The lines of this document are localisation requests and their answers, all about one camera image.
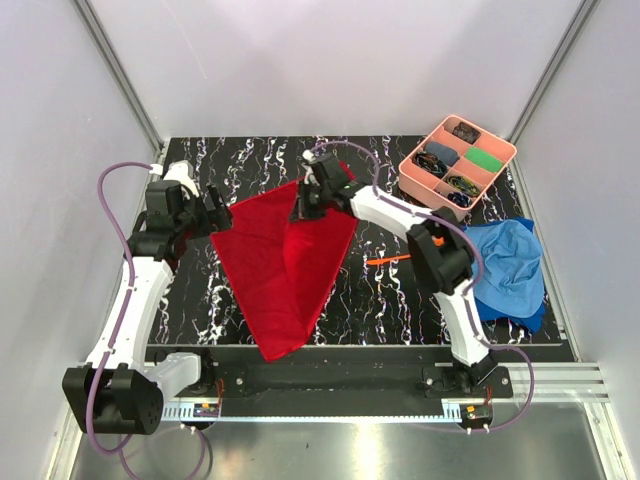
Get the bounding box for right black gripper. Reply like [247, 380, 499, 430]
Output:
[288, 179, 331, 224]

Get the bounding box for red cloth napkin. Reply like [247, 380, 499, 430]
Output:
[211, 181, 358, 362]

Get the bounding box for orange plastic knife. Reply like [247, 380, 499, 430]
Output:
[365, 254, 411, 266]

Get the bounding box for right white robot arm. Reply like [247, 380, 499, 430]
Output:
[291, 150, 497, 397]

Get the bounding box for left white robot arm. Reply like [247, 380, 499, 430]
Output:
[62, 161, 232, 435]

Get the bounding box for multicolour bands left compartment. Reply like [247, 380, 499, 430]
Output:
[413, 152, 449, 178]

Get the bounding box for multicolour bands compartment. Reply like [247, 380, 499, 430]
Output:
[446, 175, 481, 198]
[413, 152, 449, 178]

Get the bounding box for pink divided organizer tray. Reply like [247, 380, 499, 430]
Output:
[398, 115, 517, 220]

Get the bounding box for grey-blue cloth in tray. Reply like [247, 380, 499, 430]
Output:
[424, 141, 459, 167]

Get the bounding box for multicolour bands front compartment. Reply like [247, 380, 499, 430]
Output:
[446, 175, 481, 198]

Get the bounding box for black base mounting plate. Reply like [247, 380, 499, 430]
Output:
[149, 344, 511, 401]

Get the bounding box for dark patterned item in tray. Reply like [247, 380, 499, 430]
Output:
[452, 121, 481, 144]

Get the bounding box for green cloth in tray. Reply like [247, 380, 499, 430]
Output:
[465, 147, 503, 173]

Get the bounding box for light blue bucket hat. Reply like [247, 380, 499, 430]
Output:
[462, 220, 545, 317]

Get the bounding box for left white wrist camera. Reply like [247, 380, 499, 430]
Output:
[150, 160, 200, 197]

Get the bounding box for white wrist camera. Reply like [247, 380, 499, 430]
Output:
[302, 149, 319, 186]
[150, 160, 200, 197]

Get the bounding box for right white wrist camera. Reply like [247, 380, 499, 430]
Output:
[302, 149, 319, 186]

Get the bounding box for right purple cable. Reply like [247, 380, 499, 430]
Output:
[304, 140, 535, 434]

